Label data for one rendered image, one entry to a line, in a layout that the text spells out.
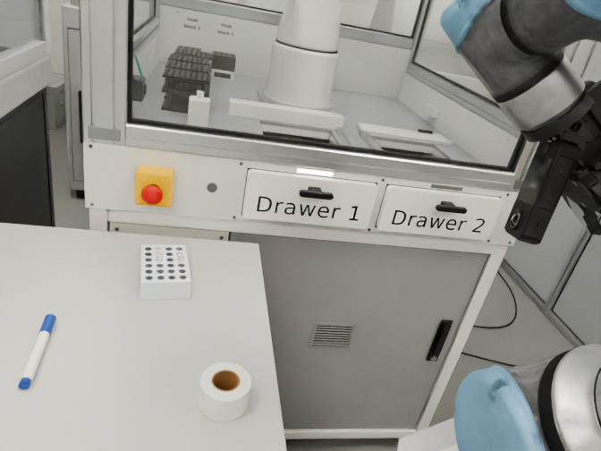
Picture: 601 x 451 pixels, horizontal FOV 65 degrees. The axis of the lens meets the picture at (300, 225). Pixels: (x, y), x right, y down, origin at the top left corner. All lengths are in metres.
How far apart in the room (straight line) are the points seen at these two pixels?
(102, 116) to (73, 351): 0.45
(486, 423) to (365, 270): 0.82
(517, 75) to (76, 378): 0.66
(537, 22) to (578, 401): 0.30
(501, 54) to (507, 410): 0.32
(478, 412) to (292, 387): 1.03
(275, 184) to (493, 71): 0.59
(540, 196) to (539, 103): 0.10
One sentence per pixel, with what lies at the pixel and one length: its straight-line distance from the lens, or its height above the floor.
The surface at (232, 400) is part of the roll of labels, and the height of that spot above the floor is 0.80.
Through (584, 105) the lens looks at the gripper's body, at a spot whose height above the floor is 1.24.
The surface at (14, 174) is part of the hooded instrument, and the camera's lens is 1.79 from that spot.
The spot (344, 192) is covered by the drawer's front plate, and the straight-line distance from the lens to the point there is 1.04.
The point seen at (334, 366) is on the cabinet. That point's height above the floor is 0.36.
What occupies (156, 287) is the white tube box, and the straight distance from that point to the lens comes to 0.86.
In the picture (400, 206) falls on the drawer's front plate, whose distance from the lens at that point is 1.10.
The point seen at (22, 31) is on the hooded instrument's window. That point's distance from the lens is 1.81.
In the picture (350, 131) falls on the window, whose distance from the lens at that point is 1.03.
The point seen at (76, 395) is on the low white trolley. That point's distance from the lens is 0.73.
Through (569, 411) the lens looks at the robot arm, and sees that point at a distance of 0.39.
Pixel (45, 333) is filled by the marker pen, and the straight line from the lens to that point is 0.80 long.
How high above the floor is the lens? 1.29
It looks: 27 degrees down
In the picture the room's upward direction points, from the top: 12 degrees clockwise
